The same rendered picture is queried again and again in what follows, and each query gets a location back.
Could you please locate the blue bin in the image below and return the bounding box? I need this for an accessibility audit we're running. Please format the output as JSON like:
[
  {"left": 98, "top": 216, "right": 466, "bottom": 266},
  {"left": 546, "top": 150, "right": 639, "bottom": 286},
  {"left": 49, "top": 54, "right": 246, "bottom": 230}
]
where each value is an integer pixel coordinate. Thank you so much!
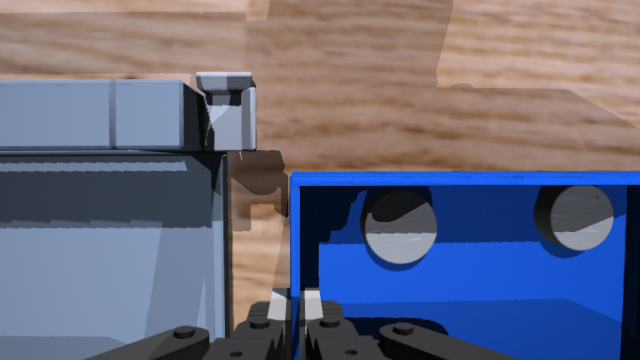
[{"left": 290, "top": 171, "right": 640, "bottom": 360}]

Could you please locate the grey metal shelf rack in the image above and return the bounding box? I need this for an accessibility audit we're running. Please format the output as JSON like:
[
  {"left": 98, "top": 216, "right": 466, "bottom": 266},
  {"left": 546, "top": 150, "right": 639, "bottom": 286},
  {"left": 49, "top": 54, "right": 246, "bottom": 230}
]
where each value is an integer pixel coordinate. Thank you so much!
[{"left": 0, "top": 72, "right": 257, "bottom": 360}]

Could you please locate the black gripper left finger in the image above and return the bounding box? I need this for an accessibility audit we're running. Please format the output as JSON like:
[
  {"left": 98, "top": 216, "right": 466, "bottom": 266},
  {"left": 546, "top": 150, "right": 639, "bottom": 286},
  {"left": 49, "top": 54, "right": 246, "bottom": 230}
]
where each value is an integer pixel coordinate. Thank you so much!
[{"left": 83, "top": 288, "right": 292, "bottom": 360}]

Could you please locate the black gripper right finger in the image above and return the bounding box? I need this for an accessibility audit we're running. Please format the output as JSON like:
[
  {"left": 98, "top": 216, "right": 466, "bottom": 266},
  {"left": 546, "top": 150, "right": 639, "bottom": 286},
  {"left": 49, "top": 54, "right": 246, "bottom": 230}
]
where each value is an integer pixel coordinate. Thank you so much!
[{"left": 300, "top": 287, "right": 522, "bottom": 360}]

